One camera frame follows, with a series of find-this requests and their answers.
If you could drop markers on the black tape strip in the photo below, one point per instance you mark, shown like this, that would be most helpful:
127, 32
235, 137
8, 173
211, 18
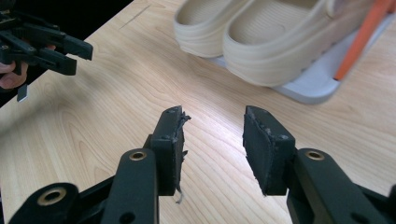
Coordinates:
22, 93

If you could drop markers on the cream clog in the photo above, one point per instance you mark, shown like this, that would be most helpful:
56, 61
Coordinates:
264, 56
202, 31

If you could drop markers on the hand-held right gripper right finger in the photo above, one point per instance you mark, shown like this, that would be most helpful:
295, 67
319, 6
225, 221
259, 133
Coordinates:
267, 152

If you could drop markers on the white shoe rack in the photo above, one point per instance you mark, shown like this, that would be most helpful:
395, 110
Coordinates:
311, 87

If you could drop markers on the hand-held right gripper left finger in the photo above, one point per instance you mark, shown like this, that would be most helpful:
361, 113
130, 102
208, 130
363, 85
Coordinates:
169, 155

